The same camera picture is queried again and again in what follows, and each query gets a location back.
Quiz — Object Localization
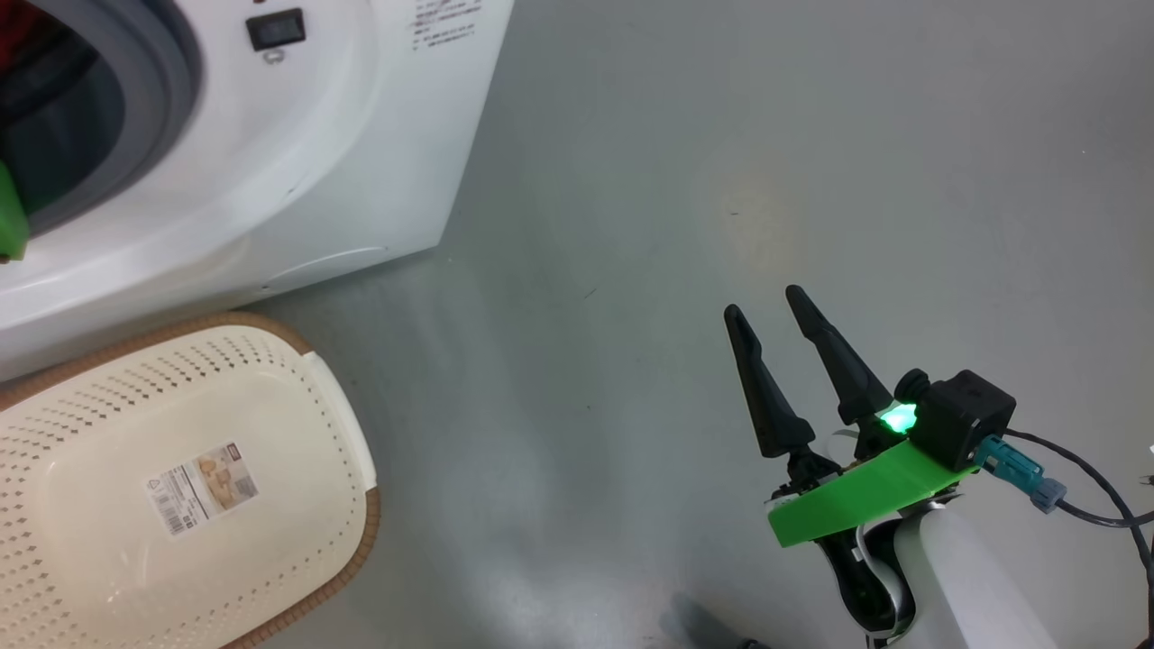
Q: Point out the round white drain filter cover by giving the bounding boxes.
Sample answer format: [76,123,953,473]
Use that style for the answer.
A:
[261,245,389,294]

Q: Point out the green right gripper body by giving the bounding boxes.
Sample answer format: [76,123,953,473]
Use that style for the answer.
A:
[768,410,979,548]

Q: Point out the white front-load washing machine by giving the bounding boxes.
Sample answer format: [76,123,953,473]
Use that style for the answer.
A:
[0,0,515,384]

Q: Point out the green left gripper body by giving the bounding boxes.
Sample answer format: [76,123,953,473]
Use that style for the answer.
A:
[0,160,30,262]

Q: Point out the grey rubber door gasket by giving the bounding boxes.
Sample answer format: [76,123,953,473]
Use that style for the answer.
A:
[0,0,204,237]

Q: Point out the white product label sticker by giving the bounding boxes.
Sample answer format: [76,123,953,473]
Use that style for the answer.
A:
[142,442,260,538]

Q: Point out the teal right cable connector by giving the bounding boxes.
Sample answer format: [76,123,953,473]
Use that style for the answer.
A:
[974,435,1067,515]

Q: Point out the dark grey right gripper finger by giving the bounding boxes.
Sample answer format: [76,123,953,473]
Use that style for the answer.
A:
[724,305,817,459]
[785,285,895,426]

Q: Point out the cream laundry basket brown rim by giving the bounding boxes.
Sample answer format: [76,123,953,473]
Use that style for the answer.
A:
[0,311,381,649]

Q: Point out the red and white garment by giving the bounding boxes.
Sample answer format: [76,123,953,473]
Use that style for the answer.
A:
[0,0,50,55]

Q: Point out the black rectangular block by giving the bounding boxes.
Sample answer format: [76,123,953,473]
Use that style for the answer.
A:
[246,7,307,52]

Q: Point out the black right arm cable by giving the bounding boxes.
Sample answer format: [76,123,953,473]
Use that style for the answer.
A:
[1005,430,1154,587]

